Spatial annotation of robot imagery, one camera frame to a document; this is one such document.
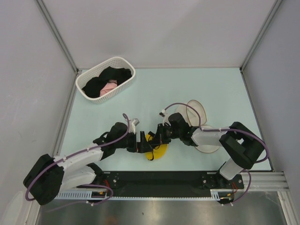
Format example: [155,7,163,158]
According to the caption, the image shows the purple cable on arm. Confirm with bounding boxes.
[164,102,270,207]
[24,113,131,213]

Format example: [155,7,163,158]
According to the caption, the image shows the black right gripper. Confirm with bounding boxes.
[150,123,182,145]

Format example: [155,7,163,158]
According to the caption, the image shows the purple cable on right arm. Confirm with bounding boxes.
[164,102,270,207]

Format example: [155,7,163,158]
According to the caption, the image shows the white slotted cable duct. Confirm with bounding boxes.
[55,189,233,201]

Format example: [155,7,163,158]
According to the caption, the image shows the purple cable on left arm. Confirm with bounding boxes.
[24,113,131,213]

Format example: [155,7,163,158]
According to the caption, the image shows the black garment in basket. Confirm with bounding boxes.
[82,67,132,98]

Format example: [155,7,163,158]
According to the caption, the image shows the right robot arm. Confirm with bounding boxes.
[149,112,266,188]

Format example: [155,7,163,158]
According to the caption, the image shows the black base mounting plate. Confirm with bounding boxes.
[93,171,244,194]

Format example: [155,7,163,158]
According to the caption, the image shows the pink garment in basket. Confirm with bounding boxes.
[100,80,118,96]

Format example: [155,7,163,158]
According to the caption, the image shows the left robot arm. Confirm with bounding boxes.
[23,121,153,205]

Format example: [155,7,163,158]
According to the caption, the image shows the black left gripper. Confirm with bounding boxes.
[115,131,152,153]

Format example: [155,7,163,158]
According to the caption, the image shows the yellow bra with black straps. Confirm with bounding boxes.
[145,144,168,161]

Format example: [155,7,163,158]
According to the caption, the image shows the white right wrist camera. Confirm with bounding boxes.
[159,109,170,125]

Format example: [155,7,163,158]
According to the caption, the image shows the white perforated plastic basket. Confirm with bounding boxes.
[75,56,136,104]

